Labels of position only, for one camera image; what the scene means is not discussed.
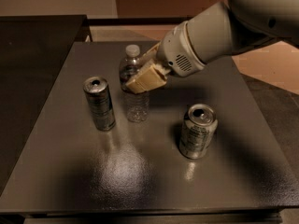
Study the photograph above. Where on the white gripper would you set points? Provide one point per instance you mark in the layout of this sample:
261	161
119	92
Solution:
175	51

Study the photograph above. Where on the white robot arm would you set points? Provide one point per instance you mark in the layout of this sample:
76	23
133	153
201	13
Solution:
221	30

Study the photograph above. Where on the wide silver soda can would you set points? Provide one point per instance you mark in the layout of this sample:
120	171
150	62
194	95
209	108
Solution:
199	125

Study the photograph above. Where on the slim silver redbull can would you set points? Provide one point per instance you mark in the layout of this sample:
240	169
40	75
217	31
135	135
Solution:
97	93

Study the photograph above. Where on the clear plastic water bottle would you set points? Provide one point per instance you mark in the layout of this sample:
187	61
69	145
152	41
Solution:
136	102

